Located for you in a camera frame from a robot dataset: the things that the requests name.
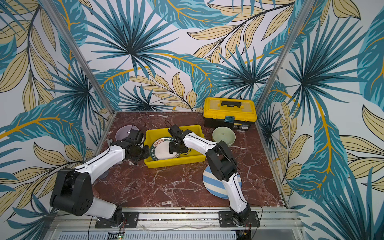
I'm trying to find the white plate dark green rim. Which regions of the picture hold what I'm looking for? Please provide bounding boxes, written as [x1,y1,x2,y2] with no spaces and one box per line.
[150,137,180,161]

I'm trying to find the yellow plastic bin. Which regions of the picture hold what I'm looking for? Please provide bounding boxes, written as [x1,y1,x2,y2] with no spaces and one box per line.
[145,128,206,169]

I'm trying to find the blue cream striped plate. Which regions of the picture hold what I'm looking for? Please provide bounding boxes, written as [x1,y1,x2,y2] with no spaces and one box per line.
[203,166,229,200]

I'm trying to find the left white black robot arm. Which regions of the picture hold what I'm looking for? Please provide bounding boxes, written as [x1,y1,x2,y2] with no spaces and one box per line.
[50,130,149,227]

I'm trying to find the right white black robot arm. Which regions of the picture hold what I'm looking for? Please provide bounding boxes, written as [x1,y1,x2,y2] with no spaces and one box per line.
[168,125,251,227]

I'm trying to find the lilac bowl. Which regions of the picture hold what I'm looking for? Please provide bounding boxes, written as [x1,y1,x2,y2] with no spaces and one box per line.
[116,125,140,142]

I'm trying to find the grey translucent cup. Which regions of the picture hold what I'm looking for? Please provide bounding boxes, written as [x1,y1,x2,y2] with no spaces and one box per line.
[98,170,109,179]

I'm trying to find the pale green bowl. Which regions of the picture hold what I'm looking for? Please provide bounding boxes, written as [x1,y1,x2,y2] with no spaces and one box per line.
[212,127,236,147]

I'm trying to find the yellow black toolbox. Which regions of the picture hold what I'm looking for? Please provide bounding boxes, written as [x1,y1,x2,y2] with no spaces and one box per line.
[203,97,257,131]

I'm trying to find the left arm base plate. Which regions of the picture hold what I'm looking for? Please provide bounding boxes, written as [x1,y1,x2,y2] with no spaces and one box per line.
[95,212,139,229]

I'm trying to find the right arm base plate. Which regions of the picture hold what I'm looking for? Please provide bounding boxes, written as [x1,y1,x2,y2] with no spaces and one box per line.
[218,211,260,228]

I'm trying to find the aluminium front rail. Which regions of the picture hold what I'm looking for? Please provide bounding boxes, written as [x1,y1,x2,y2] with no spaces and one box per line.
[49,207,304,233]

